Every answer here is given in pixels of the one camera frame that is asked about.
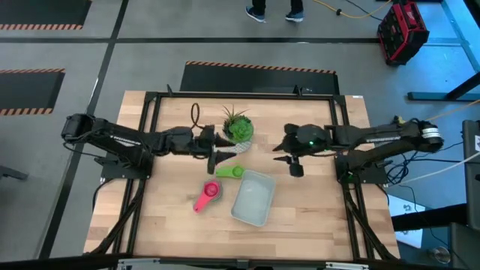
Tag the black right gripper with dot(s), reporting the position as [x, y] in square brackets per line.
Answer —
[307, 140]

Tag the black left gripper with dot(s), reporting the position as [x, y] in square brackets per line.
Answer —
[183, 140]

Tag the green measuring cup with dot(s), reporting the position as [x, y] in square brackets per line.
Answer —
[229, 172]

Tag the pink measuring cup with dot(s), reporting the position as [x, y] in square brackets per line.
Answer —
[210, 190]

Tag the clear plastic tray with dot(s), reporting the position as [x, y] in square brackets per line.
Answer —
[253, 198]

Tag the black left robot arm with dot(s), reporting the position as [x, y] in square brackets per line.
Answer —
[120, 138]

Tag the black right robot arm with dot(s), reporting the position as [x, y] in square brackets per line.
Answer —
[390, 137]

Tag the green succulent in white pot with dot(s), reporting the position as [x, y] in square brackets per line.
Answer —
[240, 129]

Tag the black striped-edge floor mat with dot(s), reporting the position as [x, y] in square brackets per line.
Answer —
[28, 90]
[258, 80]
[41, 11]

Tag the white floor sheet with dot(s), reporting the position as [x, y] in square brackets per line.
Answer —
[408, 206]

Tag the person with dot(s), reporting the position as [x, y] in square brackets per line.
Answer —
[258, 7]

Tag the dark desk foot bar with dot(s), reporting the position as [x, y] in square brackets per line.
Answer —
[431, 96]

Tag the black desk edge beam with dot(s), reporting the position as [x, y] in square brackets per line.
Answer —
[431, 217]

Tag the red and black tool box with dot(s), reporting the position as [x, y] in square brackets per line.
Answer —
[403, 32]

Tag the metal cup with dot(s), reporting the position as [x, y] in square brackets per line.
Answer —
[439, 255]

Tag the dark grey equipment case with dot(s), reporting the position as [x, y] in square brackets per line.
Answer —
[471, 180]

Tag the dark grey cabinet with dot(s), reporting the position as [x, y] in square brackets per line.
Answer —
[465, 247]

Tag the black overhead crossbar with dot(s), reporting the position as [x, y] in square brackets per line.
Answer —
[56, 262]

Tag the black furniture foot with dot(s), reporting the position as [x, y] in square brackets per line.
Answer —
[13, 173]

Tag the black aluminium table frame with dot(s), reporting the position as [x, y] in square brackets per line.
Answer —
[262, 95]

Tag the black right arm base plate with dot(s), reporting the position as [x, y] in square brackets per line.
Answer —
[377, 178]

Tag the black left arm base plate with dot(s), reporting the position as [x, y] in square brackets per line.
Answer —
[112, 172]

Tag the silver metal bracket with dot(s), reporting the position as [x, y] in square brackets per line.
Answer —
[137, 264]
[347, 266]

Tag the blue metal desk frame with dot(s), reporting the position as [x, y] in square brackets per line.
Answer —
[455, 22]

